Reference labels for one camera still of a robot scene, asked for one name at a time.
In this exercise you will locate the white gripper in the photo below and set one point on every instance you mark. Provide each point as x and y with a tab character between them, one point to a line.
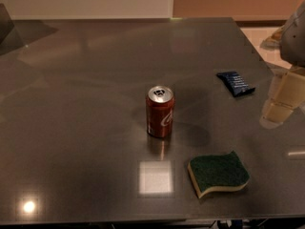
294	40

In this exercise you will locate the blue rxbar blueberry wrapper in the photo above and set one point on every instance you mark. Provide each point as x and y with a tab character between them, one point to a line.
236	85

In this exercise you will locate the red coke can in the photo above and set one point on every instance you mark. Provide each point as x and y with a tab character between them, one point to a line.
159	111

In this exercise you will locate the green yellow sponge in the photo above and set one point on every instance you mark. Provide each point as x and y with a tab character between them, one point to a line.
217	173

